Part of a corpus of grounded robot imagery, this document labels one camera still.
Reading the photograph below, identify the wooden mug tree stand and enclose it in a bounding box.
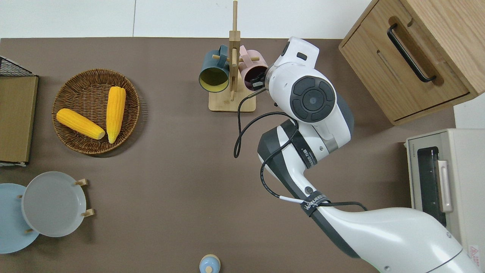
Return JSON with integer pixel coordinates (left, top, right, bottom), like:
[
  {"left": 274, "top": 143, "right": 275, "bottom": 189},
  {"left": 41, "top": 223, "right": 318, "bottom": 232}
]
[{"left": 208, "top": 1, "right": 260, "bottom": 112}]

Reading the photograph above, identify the wooden plate rack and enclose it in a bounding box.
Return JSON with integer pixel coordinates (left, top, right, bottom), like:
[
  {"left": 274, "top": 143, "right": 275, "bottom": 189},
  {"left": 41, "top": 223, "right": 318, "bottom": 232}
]
[{"left": 17, "top": 178, "right": 95, "bottom": 232}]

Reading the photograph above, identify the grey plate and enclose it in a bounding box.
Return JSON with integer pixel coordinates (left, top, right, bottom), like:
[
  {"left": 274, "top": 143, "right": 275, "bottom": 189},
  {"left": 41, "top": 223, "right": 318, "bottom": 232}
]
[{"left": 22, "top": 171, "right": 87, "bottom": 238}]

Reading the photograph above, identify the yellow corn cob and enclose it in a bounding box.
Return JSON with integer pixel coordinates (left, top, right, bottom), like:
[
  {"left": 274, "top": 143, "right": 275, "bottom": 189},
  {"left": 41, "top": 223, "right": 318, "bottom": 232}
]
[
  {"left": 56, "top": 108, "right": 105, "bottom": 140},
  {"left": 106, "top": 86, "right": 127, "bottom": 144}
]

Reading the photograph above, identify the pink mug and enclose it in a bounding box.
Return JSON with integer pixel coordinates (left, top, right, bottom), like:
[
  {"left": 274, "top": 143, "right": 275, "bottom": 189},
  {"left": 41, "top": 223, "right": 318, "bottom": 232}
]
[{"left": 239, "top": 45, "right": 269, "bottom": 91}]

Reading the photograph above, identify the wire grid shelf box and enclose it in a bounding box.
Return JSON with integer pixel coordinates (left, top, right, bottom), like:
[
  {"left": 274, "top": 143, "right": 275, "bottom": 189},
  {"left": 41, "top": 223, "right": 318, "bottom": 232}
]
[{"left": 0, "top": 56, "right": 39, "bottom": 167}]

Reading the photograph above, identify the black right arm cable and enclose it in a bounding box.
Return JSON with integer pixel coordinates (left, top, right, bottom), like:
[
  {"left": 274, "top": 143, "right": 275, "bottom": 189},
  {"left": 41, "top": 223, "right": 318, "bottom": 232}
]
[{"left": 234, "top": 88, "right": 368, "bottom": 211}]

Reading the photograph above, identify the light blue plate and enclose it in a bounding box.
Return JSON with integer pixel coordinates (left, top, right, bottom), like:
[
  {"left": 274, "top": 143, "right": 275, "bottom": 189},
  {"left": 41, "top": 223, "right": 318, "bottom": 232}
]
[{"left": 0, "top": 183, "right": 40, "bottom": 254}]

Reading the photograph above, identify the dark blue mug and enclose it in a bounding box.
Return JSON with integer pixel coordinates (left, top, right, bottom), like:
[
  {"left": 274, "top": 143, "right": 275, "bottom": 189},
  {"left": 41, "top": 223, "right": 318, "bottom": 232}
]
[{"left": 199, "top": 45, "right": 230, "bottom": 93}]

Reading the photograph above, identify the black cabinet handle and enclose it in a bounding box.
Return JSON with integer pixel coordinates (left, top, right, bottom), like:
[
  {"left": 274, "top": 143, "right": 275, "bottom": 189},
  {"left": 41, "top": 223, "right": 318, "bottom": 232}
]
[{"left": 387, "top": 24, "right": 437, "bottom": 83}]

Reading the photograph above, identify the round brown wicker basket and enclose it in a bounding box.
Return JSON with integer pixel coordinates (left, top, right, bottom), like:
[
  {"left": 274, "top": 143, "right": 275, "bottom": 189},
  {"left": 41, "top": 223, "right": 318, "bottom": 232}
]
[{"left": 52, "top": 68, "right": 140, "bottom": 155}]

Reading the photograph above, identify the cream toaster oven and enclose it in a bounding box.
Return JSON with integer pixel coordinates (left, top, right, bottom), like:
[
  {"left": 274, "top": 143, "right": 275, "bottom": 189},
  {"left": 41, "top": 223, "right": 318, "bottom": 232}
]
[{"left": 405, "top": 128, "right": 485, "bottom": 266}]

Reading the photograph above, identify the wooden cabinet box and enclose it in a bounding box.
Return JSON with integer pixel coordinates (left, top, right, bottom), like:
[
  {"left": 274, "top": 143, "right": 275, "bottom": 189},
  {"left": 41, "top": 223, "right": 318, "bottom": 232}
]
[{"left": 338, "top": 0, "right": 485, "bottom": 126}]

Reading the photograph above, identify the brown table mat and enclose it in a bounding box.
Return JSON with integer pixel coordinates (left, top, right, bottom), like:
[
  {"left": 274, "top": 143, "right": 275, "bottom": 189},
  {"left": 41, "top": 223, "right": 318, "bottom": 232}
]
[{"left": 0, "top": 37, "right": 457, "bottom": 273}]

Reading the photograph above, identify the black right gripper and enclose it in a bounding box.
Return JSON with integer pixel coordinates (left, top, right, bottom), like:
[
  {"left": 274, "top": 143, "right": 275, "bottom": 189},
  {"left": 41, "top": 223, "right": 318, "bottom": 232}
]
[{"left": 251, "top": 72, "right": 266, "bottom": 91}]

